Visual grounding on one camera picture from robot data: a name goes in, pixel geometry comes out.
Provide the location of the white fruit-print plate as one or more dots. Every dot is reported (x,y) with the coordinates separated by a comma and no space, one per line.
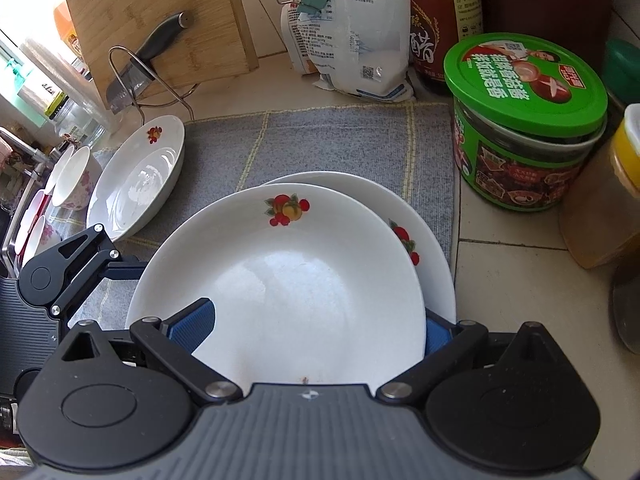
(300,285)
(140,180)
(435,270)

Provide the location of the white plastic bag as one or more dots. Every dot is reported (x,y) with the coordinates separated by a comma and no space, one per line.
(360,25)

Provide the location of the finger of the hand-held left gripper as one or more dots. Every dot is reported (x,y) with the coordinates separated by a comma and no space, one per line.
(115,267)

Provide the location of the dark vinegar bottle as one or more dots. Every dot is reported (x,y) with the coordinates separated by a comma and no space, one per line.
(430,35)

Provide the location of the small green-capped jar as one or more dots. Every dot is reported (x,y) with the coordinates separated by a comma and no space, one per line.
(625,70)

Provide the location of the cling film roll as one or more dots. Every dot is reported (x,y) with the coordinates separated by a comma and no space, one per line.
(75,85)

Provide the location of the metal faucet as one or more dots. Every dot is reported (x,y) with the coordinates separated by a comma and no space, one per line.
(20,145)

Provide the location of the yellow-lidded jar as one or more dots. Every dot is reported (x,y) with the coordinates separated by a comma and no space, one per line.
(605,200)

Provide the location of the green dish soap bottle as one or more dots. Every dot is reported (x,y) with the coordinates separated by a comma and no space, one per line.
(12,80)

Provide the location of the green-lidded sauce jar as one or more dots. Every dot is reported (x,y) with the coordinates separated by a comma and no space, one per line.
(525,110)

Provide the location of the steel sink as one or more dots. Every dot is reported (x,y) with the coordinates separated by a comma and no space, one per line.
(10,255)

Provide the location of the white floral bowl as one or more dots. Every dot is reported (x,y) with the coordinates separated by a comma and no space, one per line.
(42,240)
(50,175)
(75,180)

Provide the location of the bamboo cutting board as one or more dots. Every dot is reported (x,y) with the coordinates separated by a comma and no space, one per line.
(165,20)

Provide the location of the grey and teal checked towel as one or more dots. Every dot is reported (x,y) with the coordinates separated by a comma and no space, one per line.
(325,145)

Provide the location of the orange cooking oil jug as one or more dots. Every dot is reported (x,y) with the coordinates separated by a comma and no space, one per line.
(65,20)

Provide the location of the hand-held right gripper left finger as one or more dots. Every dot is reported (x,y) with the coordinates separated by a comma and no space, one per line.
(192,325)

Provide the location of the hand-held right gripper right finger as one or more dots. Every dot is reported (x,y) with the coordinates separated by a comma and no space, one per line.
(440,335)

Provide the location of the dark red knife block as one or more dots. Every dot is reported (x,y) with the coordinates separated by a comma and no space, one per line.
(545,0)

